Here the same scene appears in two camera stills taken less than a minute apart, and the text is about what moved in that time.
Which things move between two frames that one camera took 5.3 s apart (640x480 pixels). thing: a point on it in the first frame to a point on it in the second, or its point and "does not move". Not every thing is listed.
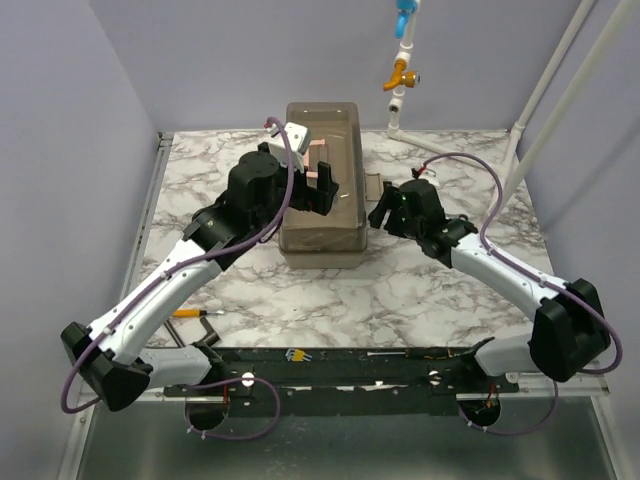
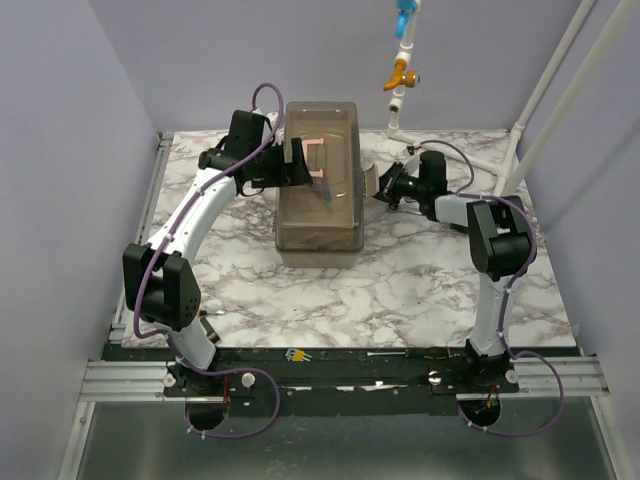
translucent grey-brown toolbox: (338, 239) does not move
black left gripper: (314, 199) to (295, 173)
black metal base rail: (346, 376) does not move
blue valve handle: (404, 8) does not move
